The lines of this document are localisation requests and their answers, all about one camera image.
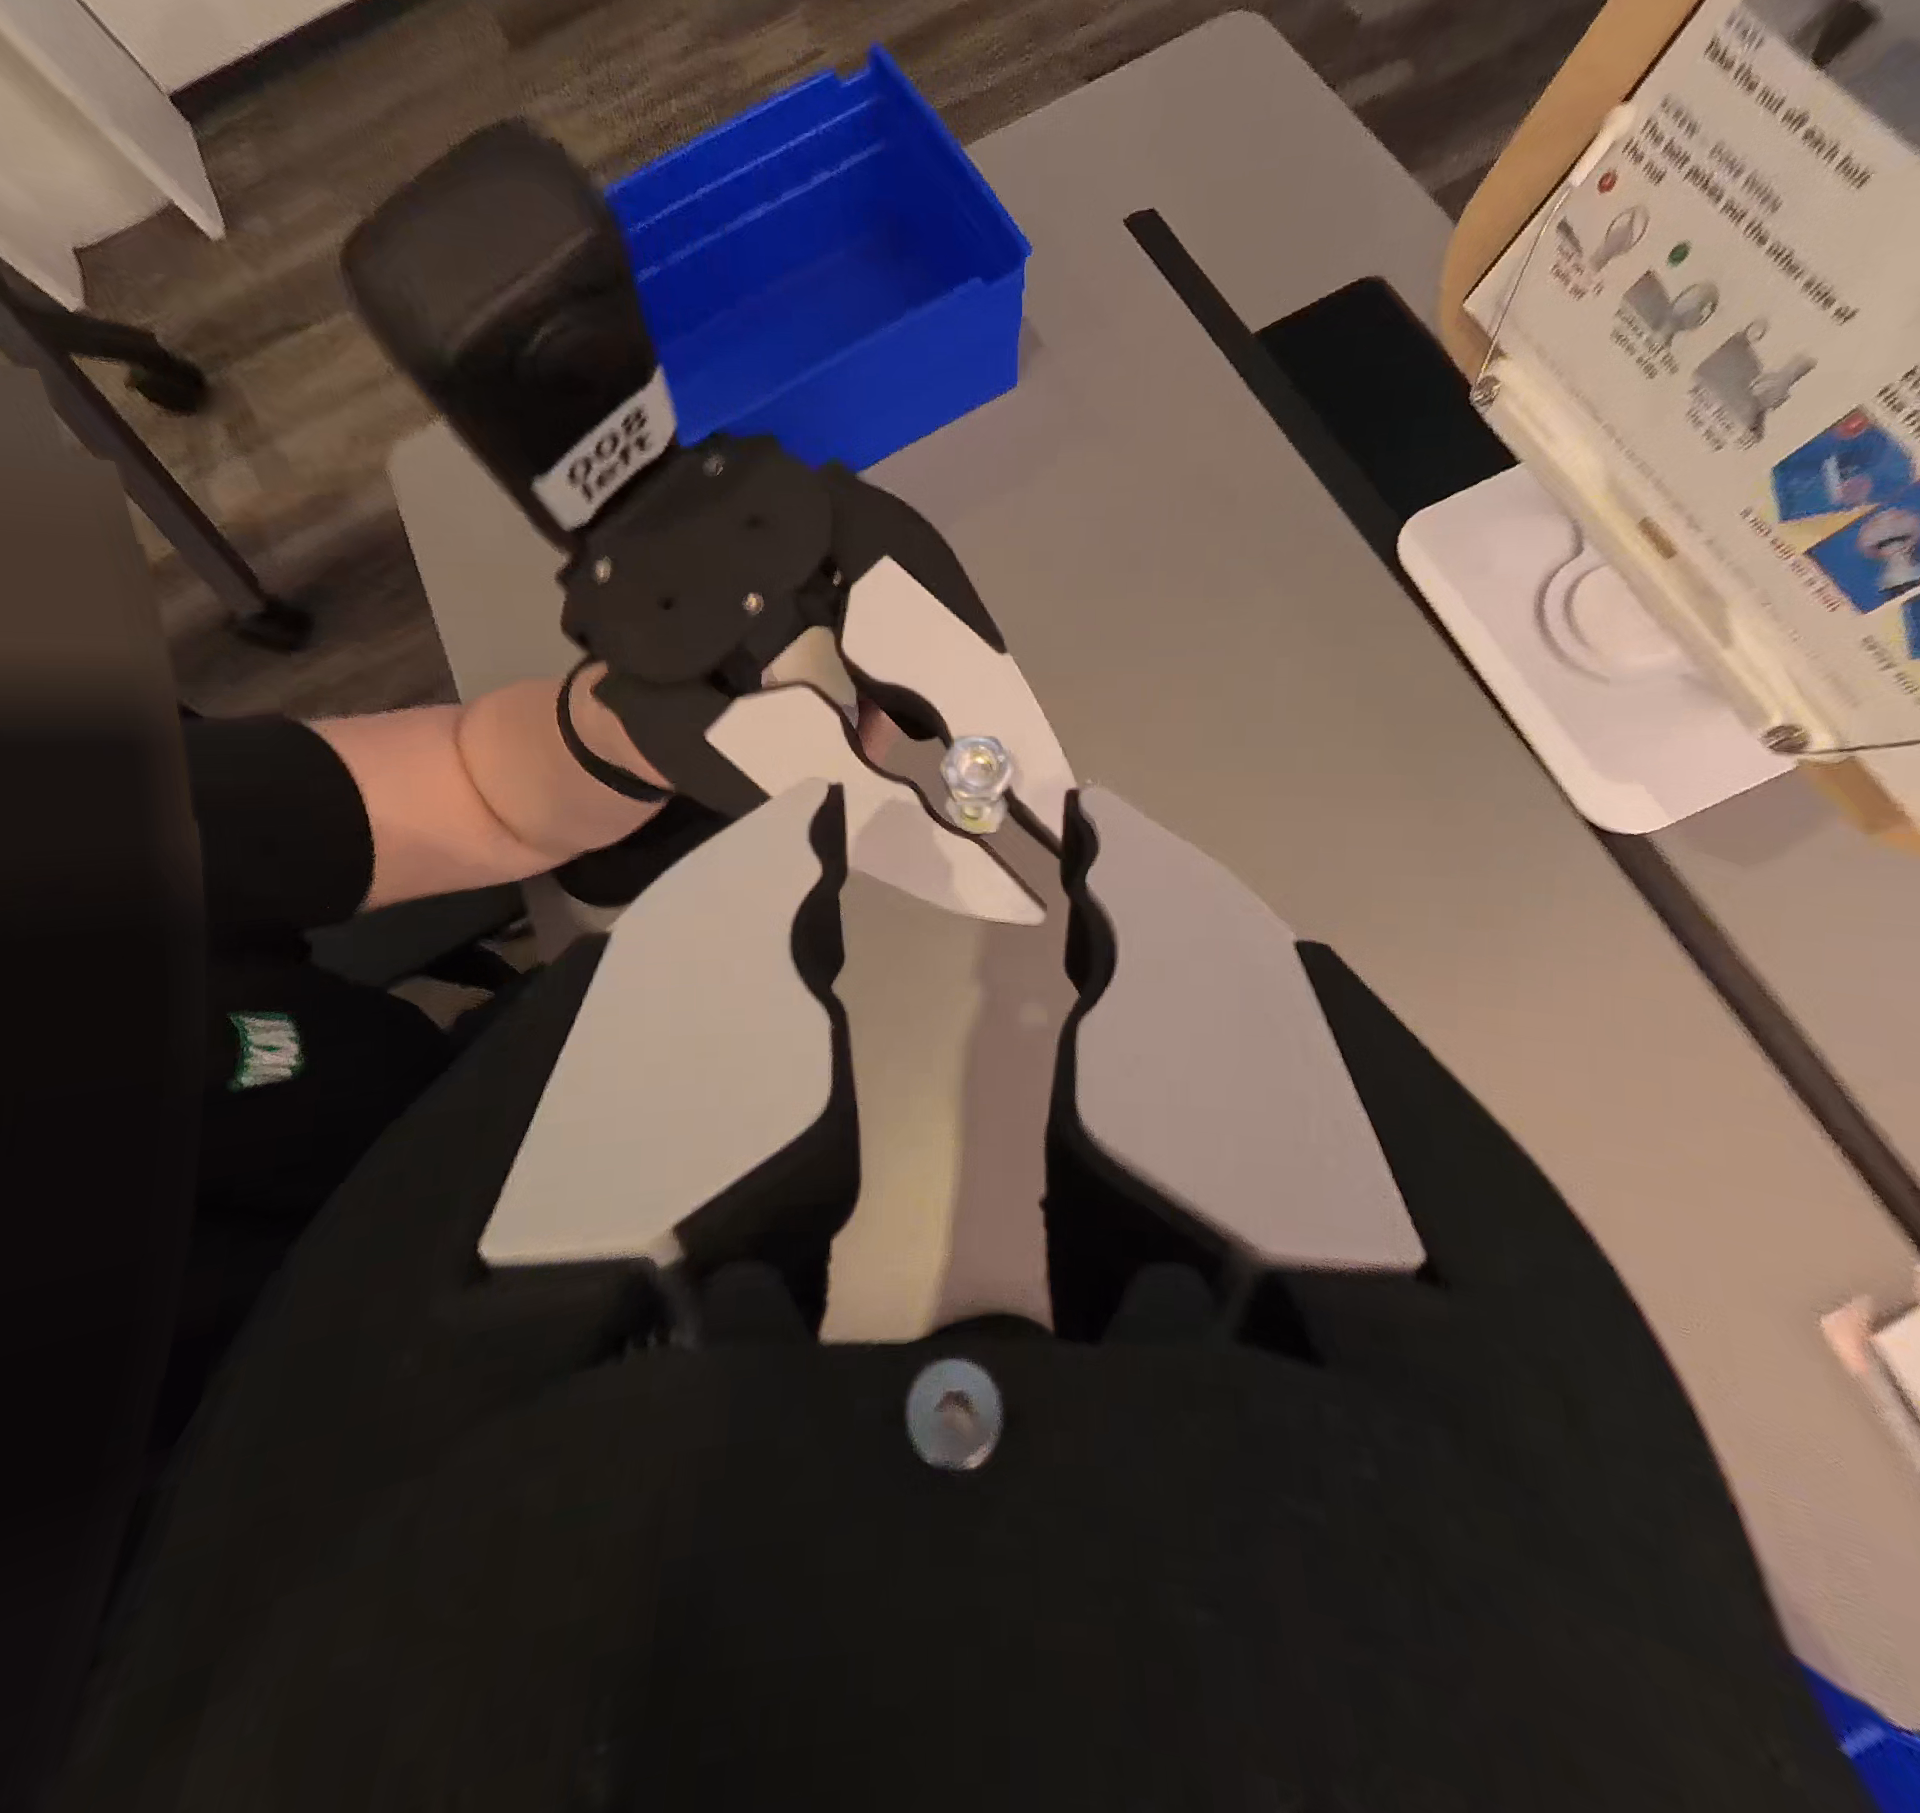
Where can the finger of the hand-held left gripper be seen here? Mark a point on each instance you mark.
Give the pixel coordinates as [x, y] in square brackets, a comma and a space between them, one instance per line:
[929, 870]
[960, 659]

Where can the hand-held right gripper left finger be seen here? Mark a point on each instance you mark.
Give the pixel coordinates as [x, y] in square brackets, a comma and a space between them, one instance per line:
[673, 1048]

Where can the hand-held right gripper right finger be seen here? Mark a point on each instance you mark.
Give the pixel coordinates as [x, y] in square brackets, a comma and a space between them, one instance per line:
[1216, 1078]

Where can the silver hex bolt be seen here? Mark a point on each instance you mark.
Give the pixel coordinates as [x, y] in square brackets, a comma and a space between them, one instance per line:
[978, 815]

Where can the silver hex nut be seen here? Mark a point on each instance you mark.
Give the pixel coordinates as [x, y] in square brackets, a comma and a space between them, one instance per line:
[960, 752]

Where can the person's left forearm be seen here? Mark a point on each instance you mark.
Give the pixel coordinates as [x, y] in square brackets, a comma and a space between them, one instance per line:
[395, 815]

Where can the person's left hand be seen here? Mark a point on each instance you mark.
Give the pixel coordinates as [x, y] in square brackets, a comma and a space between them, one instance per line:
[524, 787]

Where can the black rectangular mat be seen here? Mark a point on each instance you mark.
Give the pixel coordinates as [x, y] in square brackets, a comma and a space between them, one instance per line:
[1380, 388]

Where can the white stand base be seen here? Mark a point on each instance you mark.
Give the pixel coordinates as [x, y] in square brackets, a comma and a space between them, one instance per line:
[1499, 569]

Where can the black table foot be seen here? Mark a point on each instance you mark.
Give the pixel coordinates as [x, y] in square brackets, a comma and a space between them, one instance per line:
[105, 449]

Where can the paper sheet in plastic sleeve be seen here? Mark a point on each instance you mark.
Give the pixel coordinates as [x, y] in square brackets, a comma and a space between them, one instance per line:
[1888, 1377]

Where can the printed instruction sheet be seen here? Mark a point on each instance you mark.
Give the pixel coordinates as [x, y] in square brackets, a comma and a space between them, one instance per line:
[1726, 271]

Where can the wooden backing board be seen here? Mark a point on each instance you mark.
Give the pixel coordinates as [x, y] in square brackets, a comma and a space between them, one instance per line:
[1589, 43]

